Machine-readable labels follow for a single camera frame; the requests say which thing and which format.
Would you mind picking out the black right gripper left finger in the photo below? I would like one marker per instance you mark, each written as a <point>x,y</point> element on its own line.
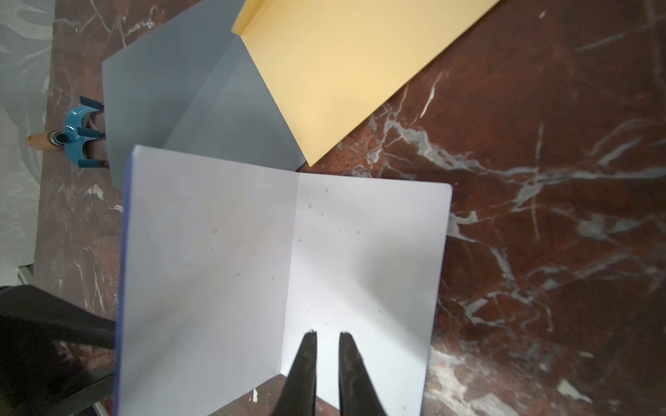
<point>298,396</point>

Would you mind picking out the teal handled tool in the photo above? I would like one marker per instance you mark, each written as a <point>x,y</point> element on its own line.
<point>74,136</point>

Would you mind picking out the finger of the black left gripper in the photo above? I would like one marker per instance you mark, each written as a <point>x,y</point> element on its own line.
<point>31,310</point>
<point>64,389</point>

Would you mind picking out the cream yellow envelope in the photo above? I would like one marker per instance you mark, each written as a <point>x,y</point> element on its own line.
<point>330,64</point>

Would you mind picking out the grey-blue paper envelope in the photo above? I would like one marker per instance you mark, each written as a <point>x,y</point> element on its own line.
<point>191,86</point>

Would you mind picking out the blue floral letter paper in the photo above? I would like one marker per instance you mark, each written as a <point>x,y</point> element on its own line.
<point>225,266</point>

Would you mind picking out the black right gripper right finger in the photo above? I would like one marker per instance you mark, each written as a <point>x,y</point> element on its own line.
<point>357,395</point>

